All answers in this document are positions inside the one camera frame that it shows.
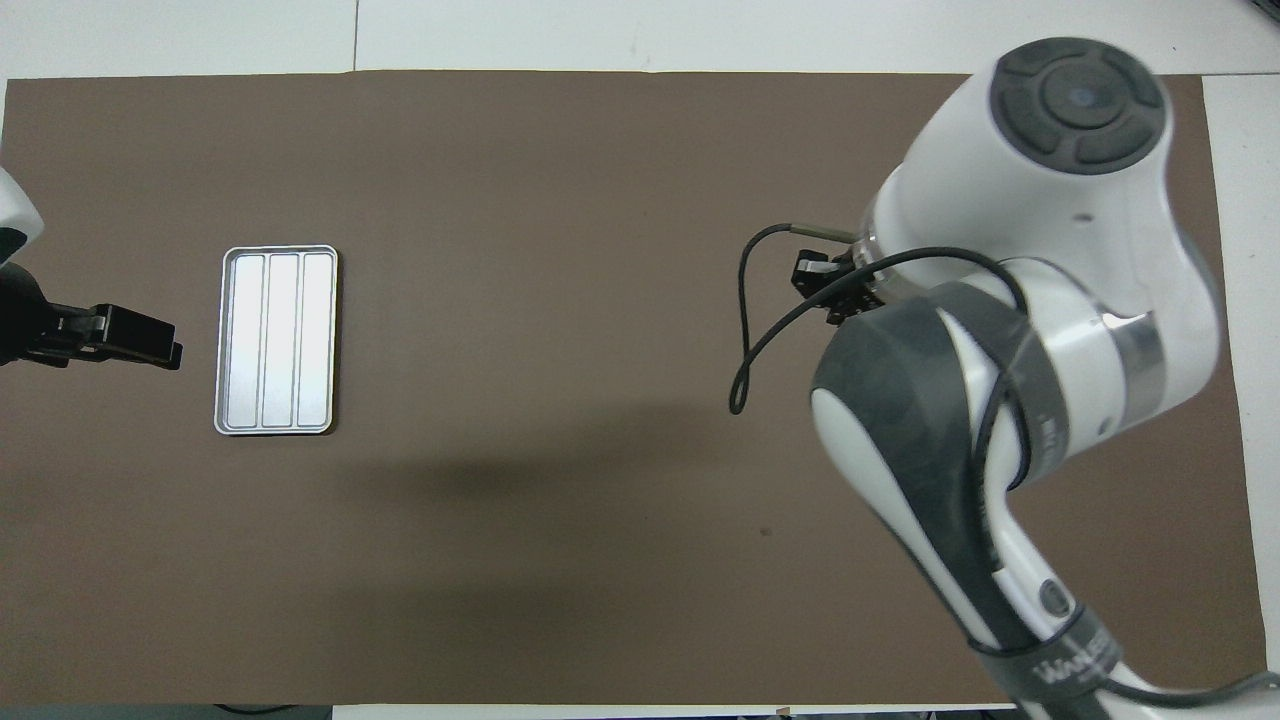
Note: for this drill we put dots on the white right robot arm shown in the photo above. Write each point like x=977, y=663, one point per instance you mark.
x=1060, y=230

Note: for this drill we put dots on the silver metal tray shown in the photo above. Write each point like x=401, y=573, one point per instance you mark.
x=276, y=340

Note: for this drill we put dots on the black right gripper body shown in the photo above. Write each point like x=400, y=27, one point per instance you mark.
x=815, y=272

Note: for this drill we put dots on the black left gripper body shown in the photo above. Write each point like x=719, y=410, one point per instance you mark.
x=30, y=320

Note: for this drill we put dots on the brown table mat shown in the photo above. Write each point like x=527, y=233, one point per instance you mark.
x=560, y=560

